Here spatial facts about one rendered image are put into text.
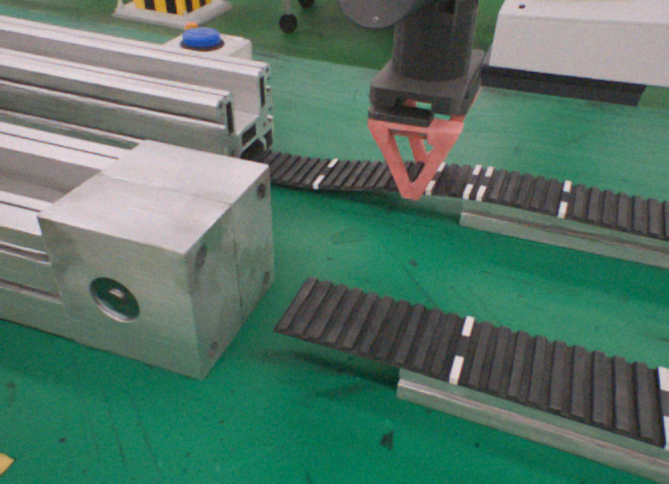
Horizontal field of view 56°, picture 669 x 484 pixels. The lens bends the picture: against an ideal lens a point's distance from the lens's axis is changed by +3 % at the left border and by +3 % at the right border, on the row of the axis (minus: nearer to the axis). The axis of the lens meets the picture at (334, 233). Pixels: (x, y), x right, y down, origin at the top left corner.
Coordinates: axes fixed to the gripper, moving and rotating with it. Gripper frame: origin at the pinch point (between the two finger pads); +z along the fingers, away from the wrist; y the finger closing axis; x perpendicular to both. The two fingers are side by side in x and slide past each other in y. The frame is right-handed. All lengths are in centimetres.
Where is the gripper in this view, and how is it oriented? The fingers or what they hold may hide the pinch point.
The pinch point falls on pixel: (418, 174)
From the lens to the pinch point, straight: 51.8
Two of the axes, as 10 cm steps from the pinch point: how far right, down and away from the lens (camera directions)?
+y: -3.5, 5.4, -7.7
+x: 9.4, 2.0, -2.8
